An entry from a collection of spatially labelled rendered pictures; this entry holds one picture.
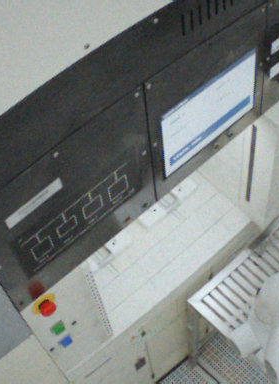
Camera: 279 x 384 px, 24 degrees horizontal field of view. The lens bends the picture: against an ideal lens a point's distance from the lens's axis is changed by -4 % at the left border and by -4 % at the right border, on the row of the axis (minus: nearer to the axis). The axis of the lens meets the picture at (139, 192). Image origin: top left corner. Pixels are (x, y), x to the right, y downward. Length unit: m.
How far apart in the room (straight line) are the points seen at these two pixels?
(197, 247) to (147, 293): 0.21
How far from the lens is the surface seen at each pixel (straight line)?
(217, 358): 2.80
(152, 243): 2.04
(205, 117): 1.40
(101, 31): 1.01
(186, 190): 2.09
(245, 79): 1.45
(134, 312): 1.95
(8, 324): 1.40
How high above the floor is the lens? 2.67
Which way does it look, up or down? 58 degrees down
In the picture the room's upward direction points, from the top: 8 degrees counter-clockwise
